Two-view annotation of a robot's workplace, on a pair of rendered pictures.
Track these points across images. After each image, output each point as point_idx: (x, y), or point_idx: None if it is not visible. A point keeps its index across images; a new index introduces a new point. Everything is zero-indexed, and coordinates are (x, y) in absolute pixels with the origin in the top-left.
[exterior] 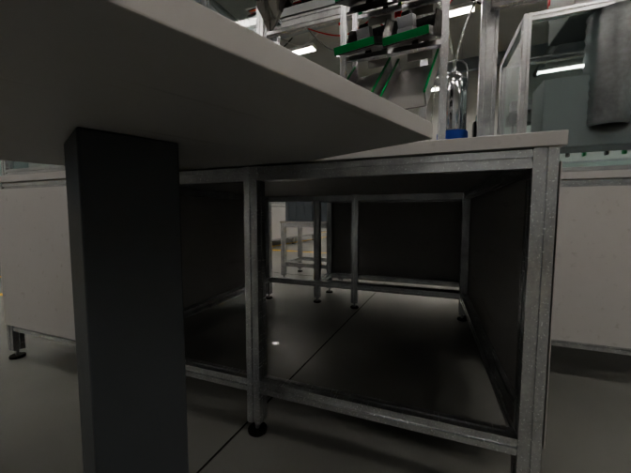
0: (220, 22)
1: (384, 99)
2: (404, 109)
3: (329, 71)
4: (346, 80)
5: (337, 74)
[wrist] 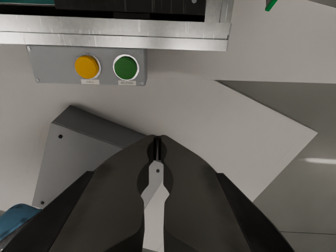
0: None
1: (278, 174)
2: (291, 160)
3: (254, 198)
4: (260, 192)
5: (257, 196)
